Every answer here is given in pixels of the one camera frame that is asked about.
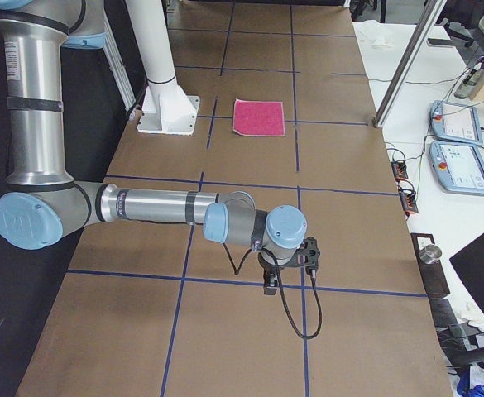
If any black rectangular tray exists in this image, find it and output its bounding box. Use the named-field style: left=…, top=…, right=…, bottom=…
left=410, top=232, right=450, bottom=299

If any white mounting post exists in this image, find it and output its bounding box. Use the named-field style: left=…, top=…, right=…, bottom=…
left=126, top=0, right=200, bottom=136

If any black smartphone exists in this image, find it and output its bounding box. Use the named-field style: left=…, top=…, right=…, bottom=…
left=427, top=38, right=453, bottom=47

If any small steel cup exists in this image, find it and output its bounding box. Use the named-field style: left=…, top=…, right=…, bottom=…
left=419, top=244, right=442, bottom=265

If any blue teach pendant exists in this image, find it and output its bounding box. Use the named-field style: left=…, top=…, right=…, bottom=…
left=430, top=100, right=483, bottom=146
left=429, top=141, right=484, bottom=196

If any orange connector block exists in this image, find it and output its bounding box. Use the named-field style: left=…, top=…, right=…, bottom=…
left=398, top=188, right=419, bottom=216
left=391, top=160, right=409, bottom=182

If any far blue teach pendant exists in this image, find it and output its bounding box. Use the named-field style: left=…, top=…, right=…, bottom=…
left=430, top=100, right=483, bottom=146

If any pink towel white trim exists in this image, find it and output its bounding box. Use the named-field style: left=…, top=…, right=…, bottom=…
left=232, top=98, right=285, bottom=137

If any black office chair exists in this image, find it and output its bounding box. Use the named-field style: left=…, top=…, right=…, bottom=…
left=436, top=0, right=484, bottom=48

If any far orange connector block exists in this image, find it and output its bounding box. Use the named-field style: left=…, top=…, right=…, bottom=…
left=391, top=160, right=409, bottom=182

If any aluminium frame post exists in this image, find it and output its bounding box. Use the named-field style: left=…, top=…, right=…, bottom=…
left=373, top=0, right=447, bottom=128

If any black camera cable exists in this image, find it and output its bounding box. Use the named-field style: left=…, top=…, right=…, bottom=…
left=222, top=242, right=322, bottom=340

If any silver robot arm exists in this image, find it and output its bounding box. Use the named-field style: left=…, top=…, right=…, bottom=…
left=0, top=1, right=319, bottom=294

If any near blue teach pendant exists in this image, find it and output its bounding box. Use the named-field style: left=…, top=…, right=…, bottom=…
left=429, top=141, right=484, bottom=196

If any near orange connector block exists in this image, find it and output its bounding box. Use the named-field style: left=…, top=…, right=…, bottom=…
left=398, top=188, right=419, bottom=216

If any crumpled white tissue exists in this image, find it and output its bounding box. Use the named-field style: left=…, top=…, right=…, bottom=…
left=371, top=36, right=394, bottom=51

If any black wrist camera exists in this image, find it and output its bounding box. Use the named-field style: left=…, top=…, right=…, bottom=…
left=296, top=237, right=320, bottom=267

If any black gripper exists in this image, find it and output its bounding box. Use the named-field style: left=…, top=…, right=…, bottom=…
left=258, top=251, right=291, bottom=295

